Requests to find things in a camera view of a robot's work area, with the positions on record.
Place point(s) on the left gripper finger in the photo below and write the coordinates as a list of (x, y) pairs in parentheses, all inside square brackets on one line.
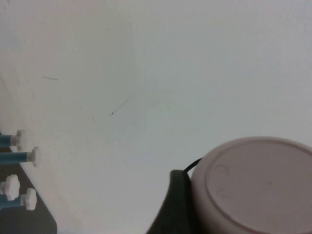
[(175, 207)]

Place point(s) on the pink plastic cup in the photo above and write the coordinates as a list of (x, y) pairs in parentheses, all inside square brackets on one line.
[(256, 190)]

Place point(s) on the blue cup stand white caps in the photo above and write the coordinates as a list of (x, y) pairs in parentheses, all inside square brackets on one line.
[(14, 157)]

